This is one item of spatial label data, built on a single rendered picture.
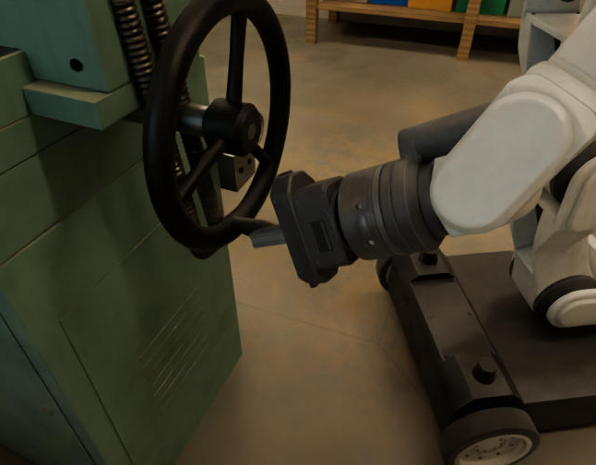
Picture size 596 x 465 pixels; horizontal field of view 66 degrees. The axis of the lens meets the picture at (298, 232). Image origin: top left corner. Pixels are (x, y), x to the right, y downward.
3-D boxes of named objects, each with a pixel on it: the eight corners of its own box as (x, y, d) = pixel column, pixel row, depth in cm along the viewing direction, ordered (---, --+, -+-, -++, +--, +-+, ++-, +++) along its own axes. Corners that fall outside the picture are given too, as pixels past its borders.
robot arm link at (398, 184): (430, 245, 48) (552, 226, 41) (387, 262, 39) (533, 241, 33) (409, 138, 48) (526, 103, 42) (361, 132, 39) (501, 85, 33)
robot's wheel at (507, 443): (417, 439, 97) (469, 460, 107) (425, 463, 93) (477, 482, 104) (499, 395, 89) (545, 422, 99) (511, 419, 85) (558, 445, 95)
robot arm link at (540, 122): (499, 239, 41) (627, 113, 35) (473, 254, 34) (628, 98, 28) (445, 191, 44) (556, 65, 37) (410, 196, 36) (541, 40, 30)
